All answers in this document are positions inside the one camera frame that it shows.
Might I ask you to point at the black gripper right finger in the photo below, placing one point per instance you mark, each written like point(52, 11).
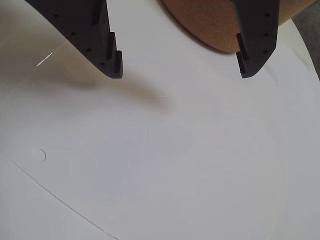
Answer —
point(260, 30)

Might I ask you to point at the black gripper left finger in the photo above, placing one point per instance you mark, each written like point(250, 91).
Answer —
point(82, 27)

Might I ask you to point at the brown cork pen holder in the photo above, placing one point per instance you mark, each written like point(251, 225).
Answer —
point(200, 25)

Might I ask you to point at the white paper sheet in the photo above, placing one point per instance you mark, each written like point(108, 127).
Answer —
point(150, 150)

